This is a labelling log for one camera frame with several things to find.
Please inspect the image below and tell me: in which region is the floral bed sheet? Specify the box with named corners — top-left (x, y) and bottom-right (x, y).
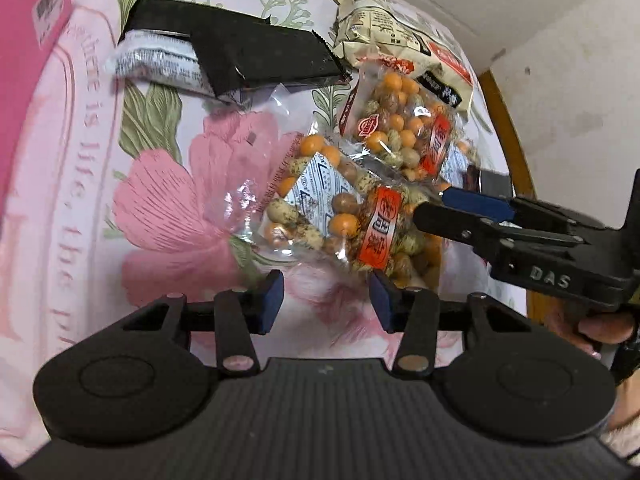
top-left (0, 0), bottom-right (528, 466)

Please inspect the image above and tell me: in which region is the clear nut snack bag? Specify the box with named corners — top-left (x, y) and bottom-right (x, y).
top-left (206, 86), bottom-right (435, 286)

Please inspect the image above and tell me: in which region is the small black snack packet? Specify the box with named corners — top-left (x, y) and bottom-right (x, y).
top-left (463, 165), bottom-right (515, 200)

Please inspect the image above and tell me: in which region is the cream noodle snack bag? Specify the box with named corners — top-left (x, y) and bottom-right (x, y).
top-left (333, 0), bottom-right (474, 115)

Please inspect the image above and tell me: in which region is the pink storage box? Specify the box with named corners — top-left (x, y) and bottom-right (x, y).
top-left (0, 0), bottom-right (72, 197)

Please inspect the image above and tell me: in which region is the silver wrapped snack bar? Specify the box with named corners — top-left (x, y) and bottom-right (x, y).
top-left (105, 29), bottom-right (245, 104)

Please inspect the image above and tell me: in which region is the right hand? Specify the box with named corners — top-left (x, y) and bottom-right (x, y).
top-left (544, 307), bottom-right (634, 359)

